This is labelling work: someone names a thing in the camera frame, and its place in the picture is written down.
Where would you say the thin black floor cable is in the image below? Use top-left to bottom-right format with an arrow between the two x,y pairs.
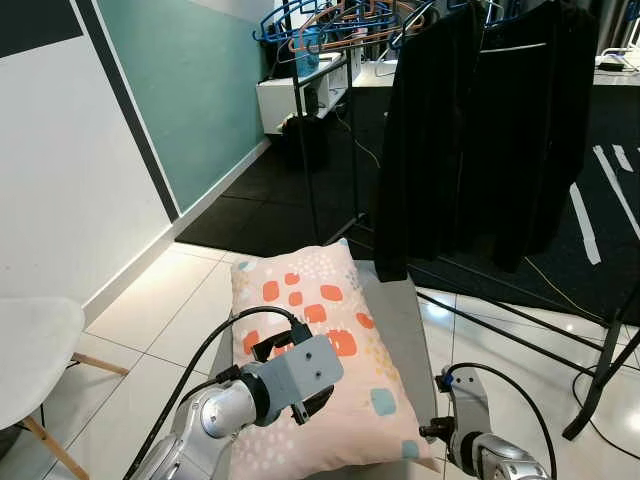
570,360 -> 640,461

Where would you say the long white tape strip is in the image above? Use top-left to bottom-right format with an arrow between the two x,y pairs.
568,183 -> 601,266
593,145 -> 640,241

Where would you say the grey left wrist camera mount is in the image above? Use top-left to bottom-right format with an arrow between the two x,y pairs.
262,334 -> 345,413

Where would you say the black hanging garment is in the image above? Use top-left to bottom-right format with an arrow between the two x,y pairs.
375,5 -> 486,283
455,0 -> 601,273

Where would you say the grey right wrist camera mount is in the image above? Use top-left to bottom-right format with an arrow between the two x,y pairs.
438,364 -> 493,441

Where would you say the blue plastic hanger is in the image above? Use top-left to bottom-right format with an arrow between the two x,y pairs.
252,0 -> 346,79

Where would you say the white shelf unit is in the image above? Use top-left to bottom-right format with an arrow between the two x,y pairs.
257,50 -> 351,136

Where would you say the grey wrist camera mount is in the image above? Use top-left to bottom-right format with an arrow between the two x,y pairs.
262,334 -> 345,413
438,364 -> 493,441

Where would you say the black bin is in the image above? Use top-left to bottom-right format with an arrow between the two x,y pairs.
280,113 -> 331,171

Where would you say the black metal clothes rack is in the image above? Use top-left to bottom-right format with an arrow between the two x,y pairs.
290,0 -> 640,381

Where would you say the white chair with wooden legs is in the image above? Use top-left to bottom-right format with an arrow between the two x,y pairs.
0,297 -> 131,480

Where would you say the pink pillow with orange pattern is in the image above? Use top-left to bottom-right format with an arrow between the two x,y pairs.
227,238 -> 442,480

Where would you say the thin yellow floor cable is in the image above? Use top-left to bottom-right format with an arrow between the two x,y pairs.
525,255 -> 601,326

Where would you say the pink clothes hanger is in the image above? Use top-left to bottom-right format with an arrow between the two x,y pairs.
290,5 -> 441,53

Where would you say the black stand pole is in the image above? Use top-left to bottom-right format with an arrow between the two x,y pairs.
562,285 -> 640,441

